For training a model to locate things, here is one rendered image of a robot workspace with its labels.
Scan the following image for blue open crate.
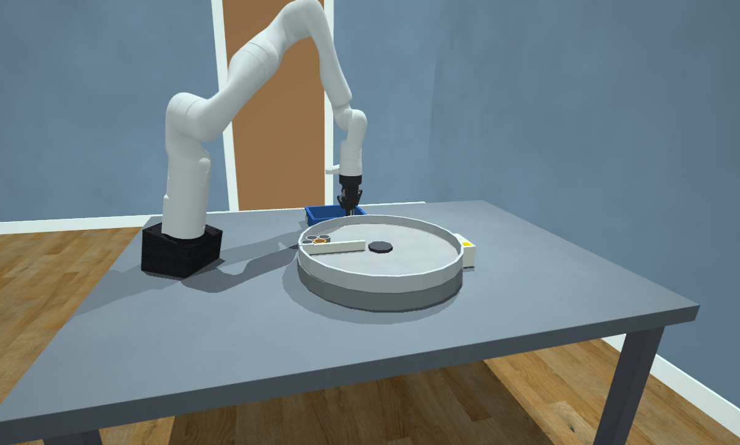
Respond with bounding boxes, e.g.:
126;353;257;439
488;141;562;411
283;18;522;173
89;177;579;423
305;205;366;226

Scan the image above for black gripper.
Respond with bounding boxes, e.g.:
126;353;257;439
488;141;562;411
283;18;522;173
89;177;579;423
337;175;362;216

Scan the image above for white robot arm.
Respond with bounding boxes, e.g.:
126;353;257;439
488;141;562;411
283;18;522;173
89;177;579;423
161;0;367;239

